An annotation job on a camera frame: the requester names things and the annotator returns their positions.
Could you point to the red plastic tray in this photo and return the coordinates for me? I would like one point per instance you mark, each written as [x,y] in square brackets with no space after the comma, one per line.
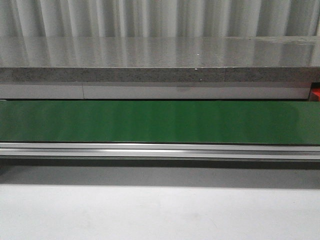
[314,94]

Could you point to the white panel under counter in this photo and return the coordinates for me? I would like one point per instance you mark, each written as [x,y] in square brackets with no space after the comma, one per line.
[157,91]

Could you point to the aluminium conveyor frame rail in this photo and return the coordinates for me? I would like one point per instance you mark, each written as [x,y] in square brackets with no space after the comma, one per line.
[151,150]

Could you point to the grey speckled stone counter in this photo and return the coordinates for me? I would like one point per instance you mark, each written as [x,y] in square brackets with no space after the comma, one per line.
[159,59]

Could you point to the white pleated curtain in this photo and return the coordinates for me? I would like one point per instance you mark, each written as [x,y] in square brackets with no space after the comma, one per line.
[159,18]

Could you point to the green conveyor belt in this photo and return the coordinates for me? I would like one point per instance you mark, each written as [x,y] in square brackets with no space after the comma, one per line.
[161,121]

